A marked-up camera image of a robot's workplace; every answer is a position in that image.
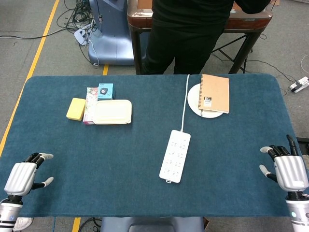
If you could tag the white round plate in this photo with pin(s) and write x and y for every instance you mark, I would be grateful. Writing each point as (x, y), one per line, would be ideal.
(196, 101)

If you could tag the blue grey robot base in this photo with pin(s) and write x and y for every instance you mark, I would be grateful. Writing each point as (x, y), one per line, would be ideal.
(152, 224)

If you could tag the white floor power strip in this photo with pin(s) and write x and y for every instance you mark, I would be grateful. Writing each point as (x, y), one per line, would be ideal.
(83, 33)

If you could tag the white floor socket with plugs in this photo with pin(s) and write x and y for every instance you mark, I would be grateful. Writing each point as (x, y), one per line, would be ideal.
(299, 84)

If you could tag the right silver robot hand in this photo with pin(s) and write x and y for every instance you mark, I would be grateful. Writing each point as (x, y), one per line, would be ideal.
(289, 172)

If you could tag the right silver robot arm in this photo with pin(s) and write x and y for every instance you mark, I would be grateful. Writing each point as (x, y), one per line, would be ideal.
(299, 212)

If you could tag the dark teal table cloth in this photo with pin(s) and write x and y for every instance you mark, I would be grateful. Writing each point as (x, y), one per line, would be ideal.
(149, 149)

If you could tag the white rectangular lunch box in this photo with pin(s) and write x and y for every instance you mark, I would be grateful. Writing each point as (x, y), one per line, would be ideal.
(113, 111)

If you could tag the brown wooden table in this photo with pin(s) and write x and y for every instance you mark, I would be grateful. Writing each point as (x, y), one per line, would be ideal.
(243, 21)

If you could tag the blue grey machine base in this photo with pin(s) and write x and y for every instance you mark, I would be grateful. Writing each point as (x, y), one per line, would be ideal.
(111, 36)

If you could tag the brown spiral notebook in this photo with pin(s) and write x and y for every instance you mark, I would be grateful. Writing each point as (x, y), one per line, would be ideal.
(214, 93)

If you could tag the floral pink tissue box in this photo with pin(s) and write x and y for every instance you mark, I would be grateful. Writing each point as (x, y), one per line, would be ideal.
(90, 101)

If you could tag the teal small product box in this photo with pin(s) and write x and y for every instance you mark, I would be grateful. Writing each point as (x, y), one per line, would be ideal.
(105, 91)

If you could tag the yellow sponge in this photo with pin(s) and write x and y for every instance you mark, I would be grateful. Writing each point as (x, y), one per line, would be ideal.
(75, 108)

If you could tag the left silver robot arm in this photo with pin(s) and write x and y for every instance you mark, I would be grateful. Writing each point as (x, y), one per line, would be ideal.
(9, 212)

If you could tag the person in black clothes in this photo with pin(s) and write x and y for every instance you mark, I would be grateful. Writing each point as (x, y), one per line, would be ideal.
(186, 36)

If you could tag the white sneaker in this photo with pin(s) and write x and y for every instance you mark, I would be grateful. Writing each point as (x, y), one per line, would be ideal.
(23, 223)

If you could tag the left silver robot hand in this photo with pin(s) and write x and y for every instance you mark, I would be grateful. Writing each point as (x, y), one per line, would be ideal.
(21, 180)

